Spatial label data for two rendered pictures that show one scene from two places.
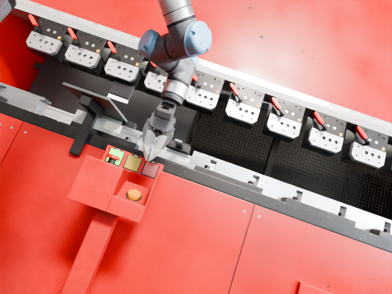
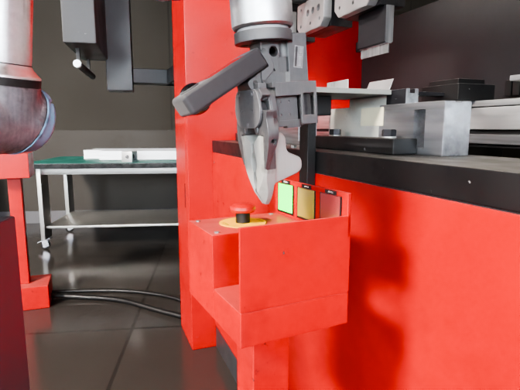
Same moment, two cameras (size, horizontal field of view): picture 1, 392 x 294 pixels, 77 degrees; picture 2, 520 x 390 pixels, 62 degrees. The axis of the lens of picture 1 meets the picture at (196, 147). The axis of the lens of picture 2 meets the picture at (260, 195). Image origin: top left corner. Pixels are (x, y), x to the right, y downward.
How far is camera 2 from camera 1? 0.67 m
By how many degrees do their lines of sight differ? 70
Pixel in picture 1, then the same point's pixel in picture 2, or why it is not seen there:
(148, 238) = (431, 371)
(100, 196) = (206, 291)
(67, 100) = (402, 77)
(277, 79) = not seen: outside the picture
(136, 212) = (234, 324)
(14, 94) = not seen: hidden behind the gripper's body
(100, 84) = (438, 15)
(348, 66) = not seen: outside the picture
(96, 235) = (244, 358)
